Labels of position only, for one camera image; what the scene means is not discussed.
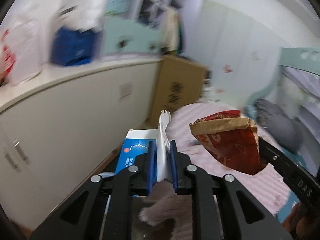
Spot red brown paper bag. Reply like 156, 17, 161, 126
189, 110, 267, 176

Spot grey folded blanket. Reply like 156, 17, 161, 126
254, 99, 303, 154

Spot white wardrobe doors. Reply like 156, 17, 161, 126
185, 0, 289, 108

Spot teal bed frame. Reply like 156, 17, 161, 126
244, 48, 319, 120

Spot blue shopping bag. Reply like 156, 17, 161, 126
50, 26, 98, 67

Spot pink checkered tablecloth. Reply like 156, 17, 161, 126
130, 102, 301, 240

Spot mint drawer unit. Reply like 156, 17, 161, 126
101, 0, 162, 57

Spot hanging clothes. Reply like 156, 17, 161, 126
161, 8, 183, 55

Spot large cardboard box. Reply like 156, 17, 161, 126
149, 55, 208, 126

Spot blue white paper box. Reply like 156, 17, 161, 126
115, 110, 172, 182

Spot white red plastic bag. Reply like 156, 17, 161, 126
1, 15, 42, 85

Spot white low cabinet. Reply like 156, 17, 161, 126
1, 59, 159, 230

